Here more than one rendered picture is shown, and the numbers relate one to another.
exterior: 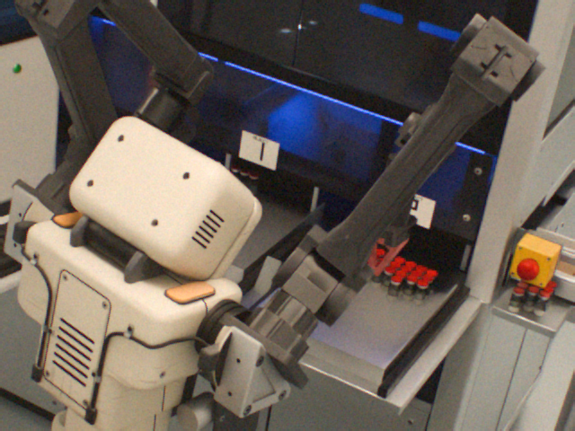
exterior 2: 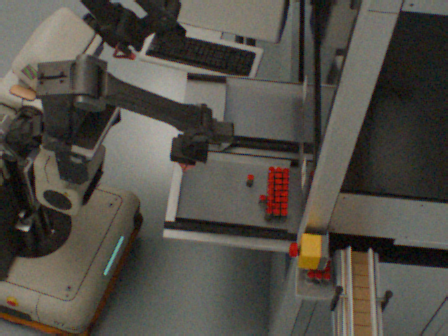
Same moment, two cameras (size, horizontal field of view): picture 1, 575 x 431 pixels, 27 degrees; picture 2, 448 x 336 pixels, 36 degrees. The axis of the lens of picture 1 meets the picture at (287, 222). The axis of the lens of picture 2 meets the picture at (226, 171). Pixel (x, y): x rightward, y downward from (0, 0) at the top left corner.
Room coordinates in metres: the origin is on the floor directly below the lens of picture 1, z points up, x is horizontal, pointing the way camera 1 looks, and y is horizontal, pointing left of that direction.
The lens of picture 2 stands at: (1.28, -1.29, 2.65)
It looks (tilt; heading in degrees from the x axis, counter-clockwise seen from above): 53 degrees down; 66
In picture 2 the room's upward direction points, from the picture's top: 6 degrees clockwise
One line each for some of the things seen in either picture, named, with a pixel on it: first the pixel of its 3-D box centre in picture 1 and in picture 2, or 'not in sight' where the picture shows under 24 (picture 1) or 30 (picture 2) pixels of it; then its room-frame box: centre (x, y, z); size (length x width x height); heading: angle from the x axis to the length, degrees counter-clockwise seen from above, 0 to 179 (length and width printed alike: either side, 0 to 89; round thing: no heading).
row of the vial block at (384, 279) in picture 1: (383, 277); (269, 193); (1.92, -0.20, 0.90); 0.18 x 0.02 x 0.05; 66
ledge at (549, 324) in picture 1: (534, 306); (319, 279); (1.96, -0.50, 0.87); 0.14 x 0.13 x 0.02; 156
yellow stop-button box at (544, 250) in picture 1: (535, 259); (311, 251); (1.93, -0.47, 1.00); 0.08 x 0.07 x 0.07; 156
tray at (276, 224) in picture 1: (229, 219); (273, 113); (2.06, 0.12, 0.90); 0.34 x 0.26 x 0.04; 156
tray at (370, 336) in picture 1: (357, 304); (234, 190); (1.82, -0.15, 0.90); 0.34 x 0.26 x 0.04; 156
